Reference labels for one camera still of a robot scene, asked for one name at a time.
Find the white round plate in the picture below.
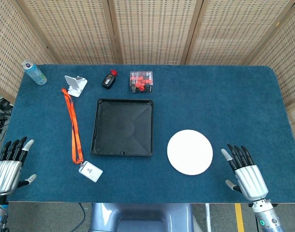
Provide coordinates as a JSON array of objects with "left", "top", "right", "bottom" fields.
[{"left": 166, "top": 129, "right": 214, "bottom": 176}]

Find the clear box with red pieces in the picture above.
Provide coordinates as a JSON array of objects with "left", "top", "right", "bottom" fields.
[{"left": 129, "top": 71, "right": 155, "bottom": 94}]

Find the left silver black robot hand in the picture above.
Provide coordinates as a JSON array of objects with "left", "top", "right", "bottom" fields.
[{"left": 0, "top": 136, "right": 37, "bottom": 194}]

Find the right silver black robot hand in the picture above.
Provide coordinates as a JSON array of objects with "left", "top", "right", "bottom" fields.
[{"left": 221, "top": 144, "right": 269, "bottom": 201}]

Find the black floor cable bundle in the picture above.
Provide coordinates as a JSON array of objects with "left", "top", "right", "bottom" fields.
[{"left": 0, "top": 96, "right": 14, "bottom": 116}]

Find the white table leg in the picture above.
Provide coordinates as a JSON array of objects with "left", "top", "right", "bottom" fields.
[{"left": 205, "top": 203, "right": 212, "bottom": 232}]

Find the white folding phone stand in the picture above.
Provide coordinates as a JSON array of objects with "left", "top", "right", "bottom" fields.
[{"left": 64, "top": 75, "right": 88, "bottom": 98}]

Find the orange lanyard strap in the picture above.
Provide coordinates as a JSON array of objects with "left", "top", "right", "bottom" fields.
[{"left": 61, "top": 87, "right": 84, "bottom": 165}]

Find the blue felt table mat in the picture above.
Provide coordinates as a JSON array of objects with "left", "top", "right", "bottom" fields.
[{"left": 3, "top": 64, "right": 295, "bottom": 203}]

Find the white badge card holder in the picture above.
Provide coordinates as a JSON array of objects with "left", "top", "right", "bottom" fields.
[{"left": 78, "top": 160, "right": 103, "bottom": 183}]

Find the black bottle with red cap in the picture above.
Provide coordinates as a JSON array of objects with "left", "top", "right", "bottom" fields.
[{"left": 101, "top": 69, "right": 118, "bottom": 89}]

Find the woven bamboo screen panel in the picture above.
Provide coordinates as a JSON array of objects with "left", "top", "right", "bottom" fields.
[
  {"left": 16, "top": 0, "right": 121, "bottom": 65},
  {"left": 108, "top": 0, "right": 204, "bottom": 65},
  {"left": 183, "top": 0, "right": 295, "bottom": 65},
  {"left": 244, "top": 0, "right": 295, "bottom": 155},
  {"left": 0, "top": 0, "right": 54, "bottom": 103}
]

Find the light blue drink can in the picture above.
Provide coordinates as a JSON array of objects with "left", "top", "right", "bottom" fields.
[{"left": 22, "top": 60, "right": 48, "bottom": 86}]

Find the blue-grey robot torso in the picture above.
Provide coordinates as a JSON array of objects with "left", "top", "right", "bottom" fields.
[{"left": 88, "top": 203, "right": 194, "bottom": 232}]

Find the black square plastic tray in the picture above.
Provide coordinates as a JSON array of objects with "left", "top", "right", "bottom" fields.
[{"left": 90, "top": 98, "right": 154, "bottom": 157}]

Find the blue floor cable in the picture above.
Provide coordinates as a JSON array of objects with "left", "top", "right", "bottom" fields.
[{"left": 77, "top": 203, "right": 87, "bottom": 232}]

